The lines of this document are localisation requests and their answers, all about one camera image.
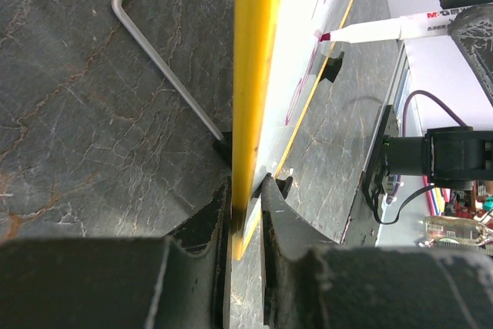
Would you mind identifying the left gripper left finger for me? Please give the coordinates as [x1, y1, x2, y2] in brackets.
[1, 181, 231, 328]

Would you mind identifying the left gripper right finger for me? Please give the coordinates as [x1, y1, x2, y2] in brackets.
[261, 176, 492, 328]

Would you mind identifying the yellow framed whiteboard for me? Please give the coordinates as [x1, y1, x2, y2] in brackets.
[232, 0, 354, 259]

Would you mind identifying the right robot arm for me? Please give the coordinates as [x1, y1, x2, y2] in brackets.
[361, 0, 492, 224]

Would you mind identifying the clear plastic bottle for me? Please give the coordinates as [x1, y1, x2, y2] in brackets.
[418, 216, 492, 247]

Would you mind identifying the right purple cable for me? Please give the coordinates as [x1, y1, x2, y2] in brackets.
[402, 89, 463, 132]

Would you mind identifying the whiteboard wire stand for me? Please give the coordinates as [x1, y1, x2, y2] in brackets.
[111, 0, 233, 166]

